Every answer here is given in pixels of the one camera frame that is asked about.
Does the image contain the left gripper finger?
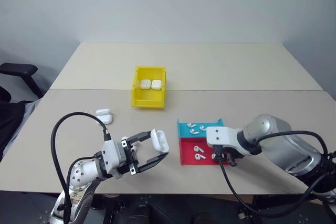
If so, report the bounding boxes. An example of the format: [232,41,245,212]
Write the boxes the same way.
[135,152,169,174]
[127,130,152,146]

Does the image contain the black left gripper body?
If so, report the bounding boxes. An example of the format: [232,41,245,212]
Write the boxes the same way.
[117,138,140,175]

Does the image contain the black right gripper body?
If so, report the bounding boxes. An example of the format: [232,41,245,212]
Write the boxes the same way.
[211,145,246,167]

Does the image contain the yellow plastic bin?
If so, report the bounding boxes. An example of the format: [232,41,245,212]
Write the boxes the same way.
[130,65,167,110]

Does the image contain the red earbud tray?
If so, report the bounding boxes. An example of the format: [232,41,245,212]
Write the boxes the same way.
[178,136,229,166]

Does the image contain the blue earbud tray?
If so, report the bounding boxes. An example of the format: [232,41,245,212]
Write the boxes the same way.
[177,118,225,138]

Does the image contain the black office chair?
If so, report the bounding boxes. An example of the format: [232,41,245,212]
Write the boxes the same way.
[0,62,45,162]

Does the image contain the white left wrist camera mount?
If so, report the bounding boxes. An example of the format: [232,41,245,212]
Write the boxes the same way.
[100,140,129,180]

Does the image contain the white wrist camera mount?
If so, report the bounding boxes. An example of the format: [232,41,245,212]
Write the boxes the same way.
[100,140,129,180]
[205,126,244,154]

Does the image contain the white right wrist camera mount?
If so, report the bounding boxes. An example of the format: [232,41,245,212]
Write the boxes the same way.
[205,126,244,154]

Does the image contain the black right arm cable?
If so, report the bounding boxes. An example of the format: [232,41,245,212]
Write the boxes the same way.
[213,129,336,219]

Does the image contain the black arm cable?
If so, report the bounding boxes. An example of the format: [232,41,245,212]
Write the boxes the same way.
[50,112,113,224]
[213,129,336,219]

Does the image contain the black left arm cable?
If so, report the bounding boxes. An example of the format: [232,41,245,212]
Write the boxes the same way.
[50,112,113,224]

